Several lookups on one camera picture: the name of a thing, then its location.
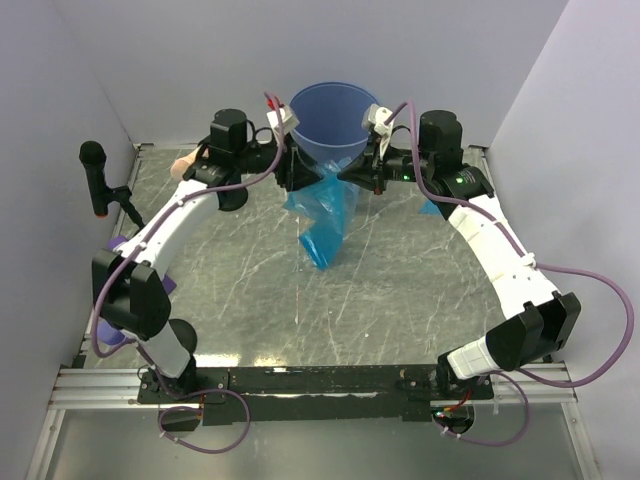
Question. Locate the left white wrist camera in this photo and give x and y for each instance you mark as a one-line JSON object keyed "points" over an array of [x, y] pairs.
{"points": [[282, 122]]}

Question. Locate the blue plastic trash bin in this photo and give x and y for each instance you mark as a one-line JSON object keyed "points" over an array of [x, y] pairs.
{"points": [[330, 118]]}

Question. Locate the blue trash bag roll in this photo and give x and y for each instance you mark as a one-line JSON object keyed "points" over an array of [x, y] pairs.
{"points": [[430, 208]]}

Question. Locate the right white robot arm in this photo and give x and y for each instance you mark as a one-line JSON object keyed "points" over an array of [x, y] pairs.
{"points": [[538, 317]]}

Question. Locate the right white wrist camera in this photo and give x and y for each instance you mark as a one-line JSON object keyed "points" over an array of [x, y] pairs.
{"points": [[379, 121]]}

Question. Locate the purple clear box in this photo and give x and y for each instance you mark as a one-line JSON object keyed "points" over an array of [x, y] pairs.
{"points": [[168, 284]]}

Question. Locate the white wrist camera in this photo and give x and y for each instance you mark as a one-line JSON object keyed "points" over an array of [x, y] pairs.
{"points": [[379, 121], [282, 122]]}

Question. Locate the beige microphone on stand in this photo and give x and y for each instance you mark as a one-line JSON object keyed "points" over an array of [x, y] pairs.
{"points": [[228, 201]]}

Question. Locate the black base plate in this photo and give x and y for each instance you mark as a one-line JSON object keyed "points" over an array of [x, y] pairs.
{"points": [[227, 395]]}

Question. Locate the purple microphone on stand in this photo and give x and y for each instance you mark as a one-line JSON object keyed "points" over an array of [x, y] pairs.
{"points": [[107, 339]]}

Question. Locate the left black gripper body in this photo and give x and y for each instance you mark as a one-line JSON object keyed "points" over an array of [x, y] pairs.
{"points": [[283, 172]]}

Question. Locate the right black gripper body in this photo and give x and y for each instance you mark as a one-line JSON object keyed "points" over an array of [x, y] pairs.
{"points": [[397, 165]]}

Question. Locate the aluminium rail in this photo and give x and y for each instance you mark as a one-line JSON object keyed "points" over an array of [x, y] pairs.
{"points": [[114, 389]]}

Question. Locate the black microphone on stand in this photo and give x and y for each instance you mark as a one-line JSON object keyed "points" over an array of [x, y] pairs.
{"points": [[93, 160]]}

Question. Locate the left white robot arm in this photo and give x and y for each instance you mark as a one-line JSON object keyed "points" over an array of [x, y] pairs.
{"points": [[128, 289]]}

